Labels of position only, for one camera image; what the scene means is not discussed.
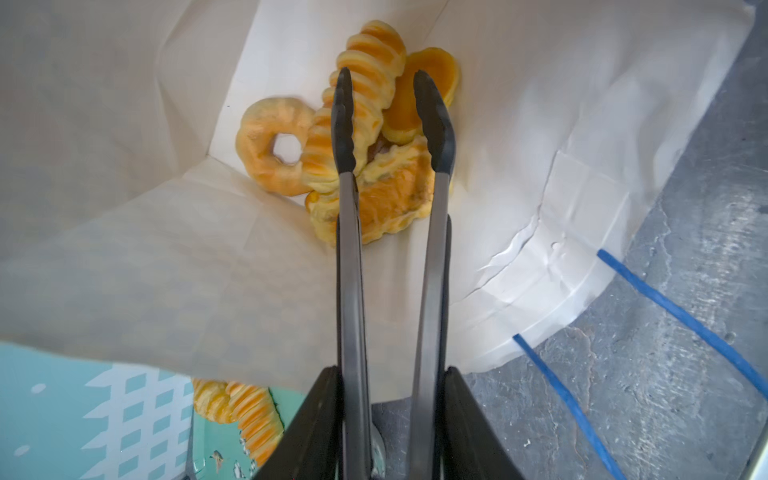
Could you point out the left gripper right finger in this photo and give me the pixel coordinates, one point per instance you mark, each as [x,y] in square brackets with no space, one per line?
[471,450]

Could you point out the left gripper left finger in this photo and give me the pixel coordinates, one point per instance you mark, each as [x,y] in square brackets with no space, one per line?
[309,449]

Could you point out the long twisted bread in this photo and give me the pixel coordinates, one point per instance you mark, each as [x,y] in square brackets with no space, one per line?
[251,408]

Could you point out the checkered paper bag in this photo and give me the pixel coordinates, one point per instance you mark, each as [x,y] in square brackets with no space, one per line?
[130,232]

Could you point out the black metal tongs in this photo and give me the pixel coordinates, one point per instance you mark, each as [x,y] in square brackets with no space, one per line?
[423,457]

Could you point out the green floral tray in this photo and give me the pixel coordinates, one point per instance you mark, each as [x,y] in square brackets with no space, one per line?
[216,451]

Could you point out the rectangular crusty pastry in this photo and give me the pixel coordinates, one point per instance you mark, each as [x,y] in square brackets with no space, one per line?
[395,188]

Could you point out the egg tart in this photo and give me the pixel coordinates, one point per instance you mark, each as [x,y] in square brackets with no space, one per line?
[402,123]

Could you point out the ring doughnut bread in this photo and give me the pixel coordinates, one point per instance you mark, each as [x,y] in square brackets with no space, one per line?
[260,126]

